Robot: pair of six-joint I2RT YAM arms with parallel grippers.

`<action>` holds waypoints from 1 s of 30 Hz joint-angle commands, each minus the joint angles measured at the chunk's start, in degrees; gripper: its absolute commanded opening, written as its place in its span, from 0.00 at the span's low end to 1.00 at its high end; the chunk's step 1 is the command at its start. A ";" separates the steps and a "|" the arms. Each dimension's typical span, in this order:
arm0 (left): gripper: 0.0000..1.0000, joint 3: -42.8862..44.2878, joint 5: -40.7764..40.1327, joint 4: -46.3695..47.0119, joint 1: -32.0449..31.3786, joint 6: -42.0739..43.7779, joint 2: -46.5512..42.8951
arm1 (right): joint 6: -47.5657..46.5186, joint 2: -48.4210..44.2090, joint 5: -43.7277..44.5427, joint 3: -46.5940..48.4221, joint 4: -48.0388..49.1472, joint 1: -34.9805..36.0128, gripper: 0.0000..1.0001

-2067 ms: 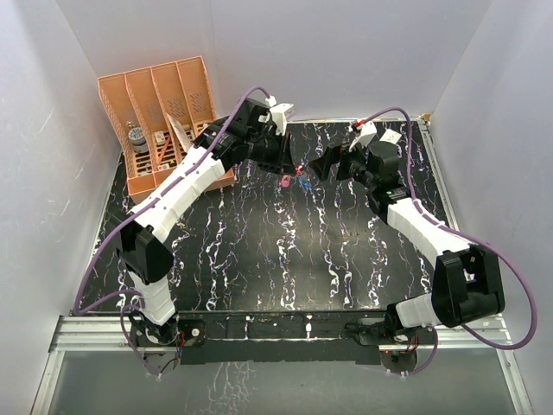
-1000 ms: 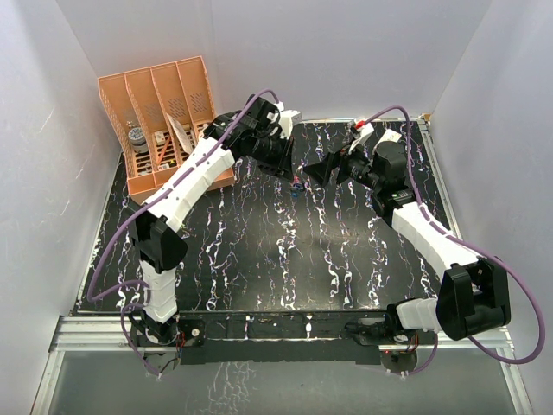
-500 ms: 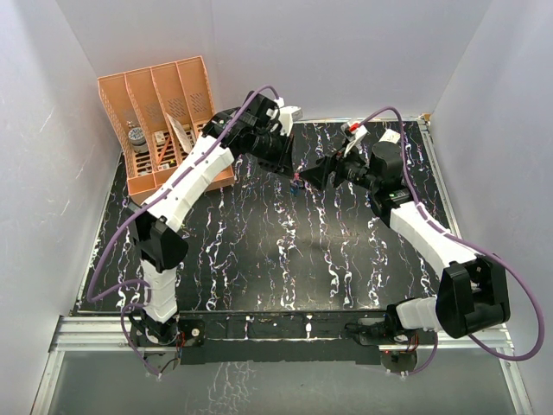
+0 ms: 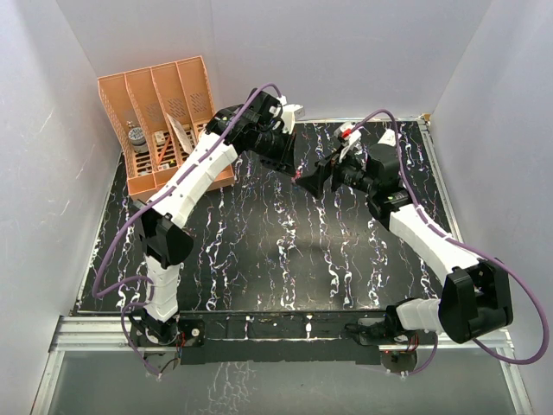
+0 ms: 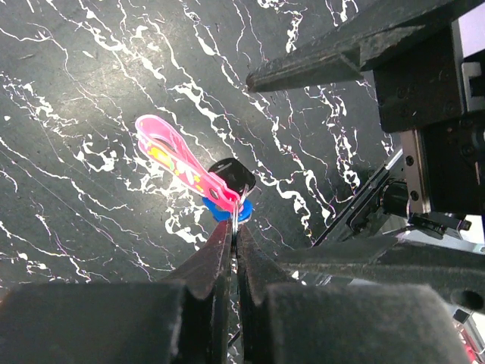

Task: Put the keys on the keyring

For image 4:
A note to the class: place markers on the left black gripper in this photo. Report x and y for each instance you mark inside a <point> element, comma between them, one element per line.
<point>285,162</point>

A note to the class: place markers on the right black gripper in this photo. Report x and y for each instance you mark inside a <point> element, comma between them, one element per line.
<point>314,183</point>

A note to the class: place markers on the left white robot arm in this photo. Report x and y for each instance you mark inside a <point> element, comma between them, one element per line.
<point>161,226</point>

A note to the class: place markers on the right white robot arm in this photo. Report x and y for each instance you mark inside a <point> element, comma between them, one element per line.
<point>476,295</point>

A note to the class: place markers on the white red small box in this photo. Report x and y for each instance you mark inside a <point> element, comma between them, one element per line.
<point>388,138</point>

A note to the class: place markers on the white packaged card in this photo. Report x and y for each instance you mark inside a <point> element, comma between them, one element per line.
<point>184,134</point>

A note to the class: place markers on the small white beige box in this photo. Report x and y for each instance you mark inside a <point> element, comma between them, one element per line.
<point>159,137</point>

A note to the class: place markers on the orange perforated file organizer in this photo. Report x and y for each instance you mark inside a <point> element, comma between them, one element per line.
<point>144,96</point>

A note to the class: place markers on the grey round canister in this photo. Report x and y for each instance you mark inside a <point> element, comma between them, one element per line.
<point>137,138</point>

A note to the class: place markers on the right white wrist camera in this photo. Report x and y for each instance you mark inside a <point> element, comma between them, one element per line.
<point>348,135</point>

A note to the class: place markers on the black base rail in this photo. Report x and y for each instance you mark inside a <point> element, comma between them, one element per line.
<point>324,336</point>

